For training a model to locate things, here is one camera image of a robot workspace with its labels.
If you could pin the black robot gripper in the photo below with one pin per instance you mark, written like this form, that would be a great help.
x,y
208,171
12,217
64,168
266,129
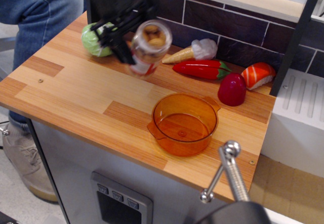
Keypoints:
x,y
115,18

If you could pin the clear almond jar red label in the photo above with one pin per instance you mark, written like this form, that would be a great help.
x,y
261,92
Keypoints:
x,y
150,44

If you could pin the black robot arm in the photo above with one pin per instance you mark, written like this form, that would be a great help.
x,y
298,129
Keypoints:
x,y
117,18

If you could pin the orange transparent plastic pot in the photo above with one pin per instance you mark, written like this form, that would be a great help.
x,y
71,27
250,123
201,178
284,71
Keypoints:
x,y
183,124

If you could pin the green toy cabbage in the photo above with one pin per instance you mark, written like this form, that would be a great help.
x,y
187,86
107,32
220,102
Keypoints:
x,y
91,43

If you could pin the toy ice cream cone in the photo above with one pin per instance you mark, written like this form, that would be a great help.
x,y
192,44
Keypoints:
x,y
204,49

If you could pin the red toy chili pepper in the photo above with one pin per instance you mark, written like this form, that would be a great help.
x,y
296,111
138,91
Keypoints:
x,y
206,69

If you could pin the person leg in blue jeans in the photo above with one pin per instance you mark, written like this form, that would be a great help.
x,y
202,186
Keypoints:
x,y
38,22

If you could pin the red toy strawberry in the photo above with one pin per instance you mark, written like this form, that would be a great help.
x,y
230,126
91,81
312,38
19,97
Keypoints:
x,y
232,90

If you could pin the toy salmon sushi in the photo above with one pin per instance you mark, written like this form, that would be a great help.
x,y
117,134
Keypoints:
x,y
258,74

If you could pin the beige sneaker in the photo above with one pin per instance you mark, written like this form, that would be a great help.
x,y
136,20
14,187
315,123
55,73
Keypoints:
x,y
22,152

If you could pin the grey oven control panel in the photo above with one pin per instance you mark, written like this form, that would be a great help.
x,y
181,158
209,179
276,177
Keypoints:
x,y
119,204

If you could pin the white ribbed toy sink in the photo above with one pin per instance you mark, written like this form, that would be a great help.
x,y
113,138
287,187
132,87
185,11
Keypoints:
x,y
300,98

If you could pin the metal clamp screw handle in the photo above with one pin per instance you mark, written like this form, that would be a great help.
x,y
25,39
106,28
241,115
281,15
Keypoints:
x,y
228,154

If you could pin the black metal shelf post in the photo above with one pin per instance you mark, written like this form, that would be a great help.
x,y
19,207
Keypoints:
x,y
293,46

